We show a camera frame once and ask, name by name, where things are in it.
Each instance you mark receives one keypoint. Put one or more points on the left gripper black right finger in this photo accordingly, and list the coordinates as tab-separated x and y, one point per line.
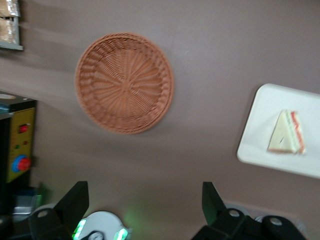
217	217

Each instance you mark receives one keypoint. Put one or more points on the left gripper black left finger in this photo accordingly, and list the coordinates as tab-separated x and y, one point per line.
67	207

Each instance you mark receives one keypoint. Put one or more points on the triangular sandwich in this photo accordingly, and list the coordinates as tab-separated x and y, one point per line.
286	135

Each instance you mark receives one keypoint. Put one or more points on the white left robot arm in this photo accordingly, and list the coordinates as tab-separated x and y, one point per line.
102	225

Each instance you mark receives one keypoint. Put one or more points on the cream plastic tray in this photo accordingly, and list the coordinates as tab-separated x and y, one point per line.
265	120

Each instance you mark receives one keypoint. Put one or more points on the brown round wicker basket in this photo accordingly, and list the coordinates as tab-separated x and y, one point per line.
125	83

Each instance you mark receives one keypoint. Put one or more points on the black food warmer cabinet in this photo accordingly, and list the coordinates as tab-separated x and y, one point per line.
20	130

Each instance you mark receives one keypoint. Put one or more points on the clear bag of brown snacks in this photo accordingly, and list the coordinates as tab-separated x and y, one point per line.
7	31

